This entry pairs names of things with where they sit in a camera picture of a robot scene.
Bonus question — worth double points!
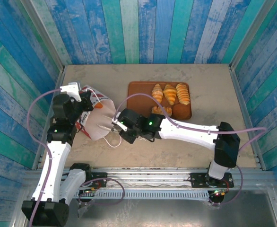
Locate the red and white paper bag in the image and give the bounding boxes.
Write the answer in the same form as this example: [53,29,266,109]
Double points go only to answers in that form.
[77,84,122,148]

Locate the small fake croissant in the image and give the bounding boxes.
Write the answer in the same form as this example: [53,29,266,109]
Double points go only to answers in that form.
[151,105,173,118]

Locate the striped spiral fake bread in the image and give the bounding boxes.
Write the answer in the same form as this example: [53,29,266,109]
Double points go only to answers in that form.
[175,82,191,106]

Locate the brown rectangular tray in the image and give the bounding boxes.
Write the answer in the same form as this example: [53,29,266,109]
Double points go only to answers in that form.
[126,81,192,120]

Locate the small circuit board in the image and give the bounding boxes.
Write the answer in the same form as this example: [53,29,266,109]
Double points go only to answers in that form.
[210,188,229,197]
[79,188,99,198]

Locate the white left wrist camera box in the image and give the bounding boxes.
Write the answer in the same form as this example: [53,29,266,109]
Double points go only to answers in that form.
[60,81,82,102]

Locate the aluminium table side rail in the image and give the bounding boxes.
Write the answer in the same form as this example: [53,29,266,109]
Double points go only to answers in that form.
[229,65,267,171]
[31,67,66,170]

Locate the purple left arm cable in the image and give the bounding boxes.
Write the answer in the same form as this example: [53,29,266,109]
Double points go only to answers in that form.
[26,88,125,227]

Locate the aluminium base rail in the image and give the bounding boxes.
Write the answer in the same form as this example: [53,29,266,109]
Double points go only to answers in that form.
[25,166,277,191]

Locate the white slotted cable duct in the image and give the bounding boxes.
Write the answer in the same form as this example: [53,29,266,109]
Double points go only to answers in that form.
[74,188,211,202]

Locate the aluminium corner post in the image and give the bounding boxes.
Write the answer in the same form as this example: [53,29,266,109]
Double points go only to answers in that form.
[230,0,271,69]
[20,0,65,71]

